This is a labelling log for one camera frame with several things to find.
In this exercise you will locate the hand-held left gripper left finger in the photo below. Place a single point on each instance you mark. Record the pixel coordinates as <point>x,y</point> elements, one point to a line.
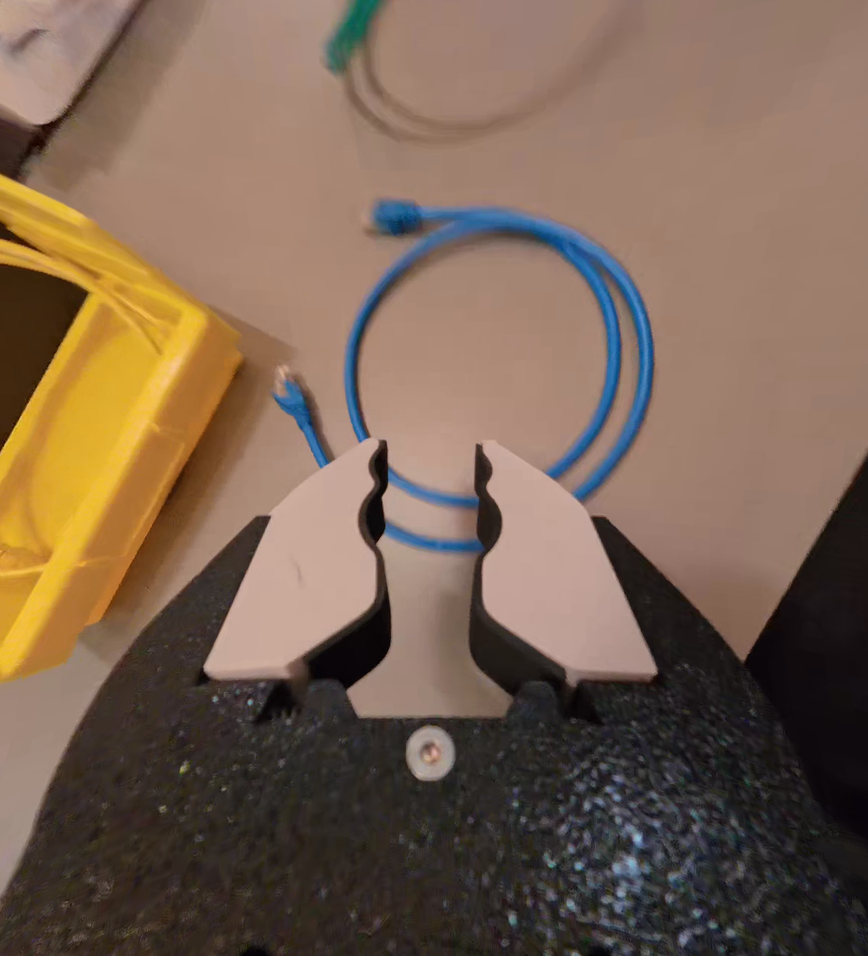
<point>307,567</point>

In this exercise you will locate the yellow plastic bin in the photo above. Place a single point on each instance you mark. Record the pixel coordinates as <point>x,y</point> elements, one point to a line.
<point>142,418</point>

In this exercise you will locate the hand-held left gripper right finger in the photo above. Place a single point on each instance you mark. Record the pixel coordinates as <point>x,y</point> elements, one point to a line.
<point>553,567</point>

